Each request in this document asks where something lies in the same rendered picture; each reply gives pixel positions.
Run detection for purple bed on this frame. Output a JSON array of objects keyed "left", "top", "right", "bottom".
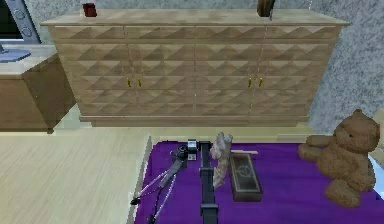
[{"left": 133, "top": 141, "right": 384, "bottom": 224}]

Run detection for dark brown instrument case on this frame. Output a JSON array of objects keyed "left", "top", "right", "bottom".
[{"left": 227, "top": 149, "right": 264, "bottom": 203}]

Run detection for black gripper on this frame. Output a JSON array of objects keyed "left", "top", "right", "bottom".
[{"left": 129, "top": 144, "right": 190, "bottom": 224}]

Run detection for grey plush toy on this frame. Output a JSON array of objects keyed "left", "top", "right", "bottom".
[{"left": 209, "top": 131, "right": 234, "bottom": 191}]

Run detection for brown teddy bear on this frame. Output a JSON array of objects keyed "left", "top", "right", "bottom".
[{"left": 297, "top": 108, "right": 382, "bottom": 209}]

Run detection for light wood sideboard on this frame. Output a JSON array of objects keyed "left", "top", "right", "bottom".
[{"left": 39, "top": 8, "right": 352, "bottom": 128}]

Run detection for grey television set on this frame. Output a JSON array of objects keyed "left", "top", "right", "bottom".
[{"left": 0, "top": 0, "right": 42, "bottom": 64}]

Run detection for dark brown curved object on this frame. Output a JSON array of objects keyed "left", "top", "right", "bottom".
[{"left": 256, "top": 0, "right": 277, "bottom": 18}]

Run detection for dark red cup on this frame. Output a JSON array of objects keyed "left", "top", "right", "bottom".
[{"left": 82, "top": 2, "right": 98, "bottom": 18}]

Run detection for brown wooden tv stand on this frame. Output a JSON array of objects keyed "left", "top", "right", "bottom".
[{"left": 0, "top": 44, "right": 77, "bottom": 134}]

